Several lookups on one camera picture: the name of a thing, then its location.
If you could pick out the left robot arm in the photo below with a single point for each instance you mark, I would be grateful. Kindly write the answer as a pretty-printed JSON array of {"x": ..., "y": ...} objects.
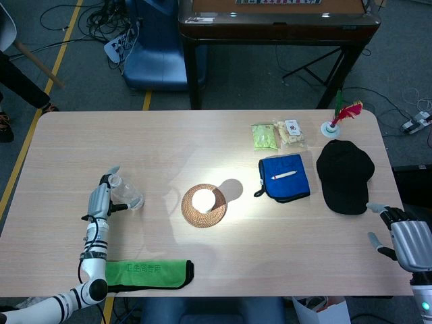
[{"x": 94, "y": 249}]

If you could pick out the beige pen with red band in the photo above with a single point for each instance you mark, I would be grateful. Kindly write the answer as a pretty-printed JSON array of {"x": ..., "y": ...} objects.
[{"x": 285, "y": 175}]

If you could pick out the black baseball cap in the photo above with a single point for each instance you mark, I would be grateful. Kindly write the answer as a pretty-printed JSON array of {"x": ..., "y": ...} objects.
[{"x": 346, "y": 175}]

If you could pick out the blue chair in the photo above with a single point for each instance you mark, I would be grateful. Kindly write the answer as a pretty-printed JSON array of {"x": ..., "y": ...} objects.
[{"x": 158, "y": 64}]

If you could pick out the grey power strip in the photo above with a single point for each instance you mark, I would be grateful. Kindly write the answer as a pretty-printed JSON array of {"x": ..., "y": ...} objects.
[{"x": 415, "y": 123}]

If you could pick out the brown mahjong table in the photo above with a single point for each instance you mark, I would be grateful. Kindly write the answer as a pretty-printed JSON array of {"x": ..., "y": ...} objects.
[{"x": 276, "y": 23}]

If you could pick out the blue microfiber cloth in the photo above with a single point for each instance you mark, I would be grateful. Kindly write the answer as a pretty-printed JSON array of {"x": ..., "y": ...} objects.
[{"x": 287, "y": 189}]

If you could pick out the green snack packet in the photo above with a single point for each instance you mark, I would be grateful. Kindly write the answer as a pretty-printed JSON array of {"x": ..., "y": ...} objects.
[{"x": 265, "y": 137}]

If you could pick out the colourful feather shuttlecock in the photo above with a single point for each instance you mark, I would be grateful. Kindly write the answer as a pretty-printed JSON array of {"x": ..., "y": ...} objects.
[{"x": 332, "y": 128}]

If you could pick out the white paper bag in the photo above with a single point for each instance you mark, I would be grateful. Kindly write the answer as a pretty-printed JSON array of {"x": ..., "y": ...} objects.
[{"x": 324, "y": 312}]

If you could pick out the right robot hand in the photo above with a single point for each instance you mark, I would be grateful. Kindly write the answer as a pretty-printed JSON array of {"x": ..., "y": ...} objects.
[{"x": 413, "y": 243}]

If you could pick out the white power strip with plugs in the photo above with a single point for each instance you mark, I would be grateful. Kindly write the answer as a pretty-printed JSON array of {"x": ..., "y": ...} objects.
[{"x": 116, "y": 49}]

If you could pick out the round woven rattan coaster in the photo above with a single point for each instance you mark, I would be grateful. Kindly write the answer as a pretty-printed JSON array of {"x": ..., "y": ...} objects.
[{"x": 202, "y": 221}]

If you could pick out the white paper cup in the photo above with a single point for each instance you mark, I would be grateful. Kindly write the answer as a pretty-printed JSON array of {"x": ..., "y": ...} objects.
[{"x": 203, "y": 201}]

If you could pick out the white chair with wooden legs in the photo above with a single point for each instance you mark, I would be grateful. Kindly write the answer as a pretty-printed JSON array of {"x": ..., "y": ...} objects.
[{"x": 6, "y": 30}]

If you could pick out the person in black trousers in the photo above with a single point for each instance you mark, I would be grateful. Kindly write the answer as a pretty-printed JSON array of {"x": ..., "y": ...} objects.
[{"x": 20, "y": 84}]

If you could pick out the clear bread snack packet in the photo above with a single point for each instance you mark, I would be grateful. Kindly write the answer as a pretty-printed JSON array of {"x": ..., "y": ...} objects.
[{"x": 292, "y": 136}]

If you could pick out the black box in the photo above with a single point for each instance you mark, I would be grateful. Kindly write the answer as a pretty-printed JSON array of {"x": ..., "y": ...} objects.
[{"x": 413, "y": 185}]

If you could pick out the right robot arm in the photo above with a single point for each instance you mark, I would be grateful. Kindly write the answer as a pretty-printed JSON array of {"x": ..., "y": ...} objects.
[{"x": 423, "y": 297}]

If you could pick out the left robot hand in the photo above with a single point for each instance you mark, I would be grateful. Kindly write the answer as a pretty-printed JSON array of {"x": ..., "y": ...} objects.
[{"x": 99, "y": 202}]

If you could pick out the green microfiber cloth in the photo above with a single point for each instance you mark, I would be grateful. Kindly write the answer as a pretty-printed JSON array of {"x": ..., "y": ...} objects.
[{"x": 152, "y": 275}]

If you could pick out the transparent plastic bottle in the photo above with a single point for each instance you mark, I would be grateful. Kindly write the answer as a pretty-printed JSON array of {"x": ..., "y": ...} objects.
[{"x": 126, "y": 194}]

